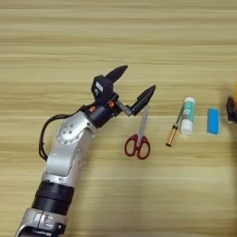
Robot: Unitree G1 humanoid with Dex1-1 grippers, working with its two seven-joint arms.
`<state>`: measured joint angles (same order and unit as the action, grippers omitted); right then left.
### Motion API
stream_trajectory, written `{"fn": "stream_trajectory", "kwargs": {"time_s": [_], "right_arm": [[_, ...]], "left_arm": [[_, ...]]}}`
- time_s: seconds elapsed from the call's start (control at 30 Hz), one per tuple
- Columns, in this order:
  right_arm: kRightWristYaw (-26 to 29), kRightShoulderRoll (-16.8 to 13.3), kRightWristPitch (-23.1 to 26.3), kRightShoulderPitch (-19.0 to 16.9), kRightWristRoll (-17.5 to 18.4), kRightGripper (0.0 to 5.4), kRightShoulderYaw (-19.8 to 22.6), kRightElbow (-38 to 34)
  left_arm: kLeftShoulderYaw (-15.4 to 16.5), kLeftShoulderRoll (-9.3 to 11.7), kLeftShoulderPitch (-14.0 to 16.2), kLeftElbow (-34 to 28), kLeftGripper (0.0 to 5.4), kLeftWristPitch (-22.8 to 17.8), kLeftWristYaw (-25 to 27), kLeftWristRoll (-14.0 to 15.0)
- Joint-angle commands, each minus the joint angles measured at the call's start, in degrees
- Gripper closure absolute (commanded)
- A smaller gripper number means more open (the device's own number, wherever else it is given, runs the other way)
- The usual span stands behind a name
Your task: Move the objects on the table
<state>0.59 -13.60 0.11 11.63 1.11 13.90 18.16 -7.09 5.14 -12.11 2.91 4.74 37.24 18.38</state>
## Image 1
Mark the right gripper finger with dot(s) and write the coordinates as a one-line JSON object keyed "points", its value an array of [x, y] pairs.
{"points": [[230, 111]]}

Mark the left gripper's black labelled box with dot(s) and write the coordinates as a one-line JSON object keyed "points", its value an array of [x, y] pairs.
{"points": [[102, 88]]}

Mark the blue eraser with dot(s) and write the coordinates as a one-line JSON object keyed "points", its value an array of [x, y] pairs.
{"points": [[213, 121]]}

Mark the white teal glue stick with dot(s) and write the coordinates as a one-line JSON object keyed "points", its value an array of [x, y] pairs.
{"points": [[188, 115]]}

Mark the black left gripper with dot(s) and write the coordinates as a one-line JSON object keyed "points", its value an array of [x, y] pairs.
{"points": [[102, 114]]}

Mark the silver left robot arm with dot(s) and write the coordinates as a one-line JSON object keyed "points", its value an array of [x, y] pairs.
{"points": [[66, 151]]}

